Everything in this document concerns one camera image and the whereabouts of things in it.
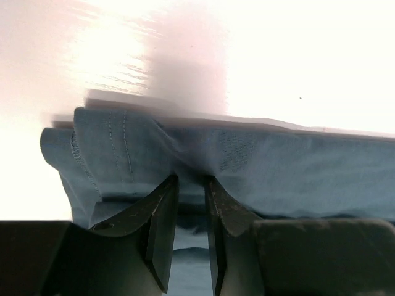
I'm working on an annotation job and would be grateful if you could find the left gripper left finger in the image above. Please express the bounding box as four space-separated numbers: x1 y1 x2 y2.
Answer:
90 175 179 293

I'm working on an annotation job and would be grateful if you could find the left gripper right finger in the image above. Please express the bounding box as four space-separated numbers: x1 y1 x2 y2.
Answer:
204 176 265 295

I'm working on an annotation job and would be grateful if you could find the blue-grey t shirt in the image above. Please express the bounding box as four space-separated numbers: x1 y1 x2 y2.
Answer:
40 107 394 295

